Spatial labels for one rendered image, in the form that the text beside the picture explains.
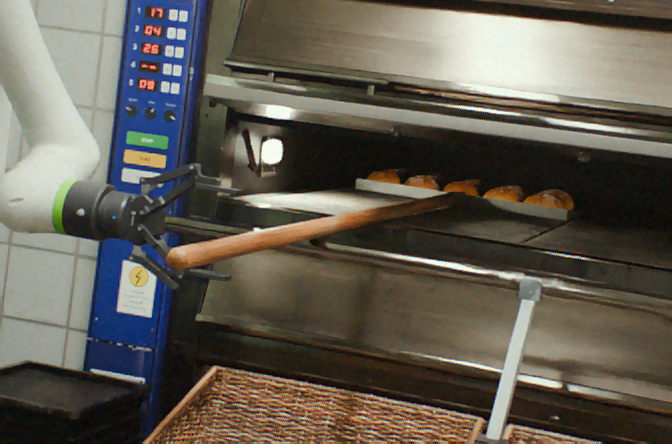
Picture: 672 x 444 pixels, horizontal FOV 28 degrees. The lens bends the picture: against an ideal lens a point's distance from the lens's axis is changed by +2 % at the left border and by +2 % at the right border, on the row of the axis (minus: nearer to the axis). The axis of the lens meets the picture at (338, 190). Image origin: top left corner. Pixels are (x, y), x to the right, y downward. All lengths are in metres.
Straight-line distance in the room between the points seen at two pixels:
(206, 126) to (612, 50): 0.81
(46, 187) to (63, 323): 0.74
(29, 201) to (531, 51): 0.97
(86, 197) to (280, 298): 0.65
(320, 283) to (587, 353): 0.53
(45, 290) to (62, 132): 0.69
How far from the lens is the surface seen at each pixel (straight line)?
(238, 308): 2.72
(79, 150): 2.30
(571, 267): 2.57
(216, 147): 2.74
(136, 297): 2.79
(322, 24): 2.68
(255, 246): 1.96
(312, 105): 2.51
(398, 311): 2.64
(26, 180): 2.22
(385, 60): 2.62
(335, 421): 2.66
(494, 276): 2.21
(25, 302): 2.94
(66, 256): 2.88
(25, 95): 2.26
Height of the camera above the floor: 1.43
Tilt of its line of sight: 4 degrees down
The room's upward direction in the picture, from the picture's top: 7 degrees clockwise
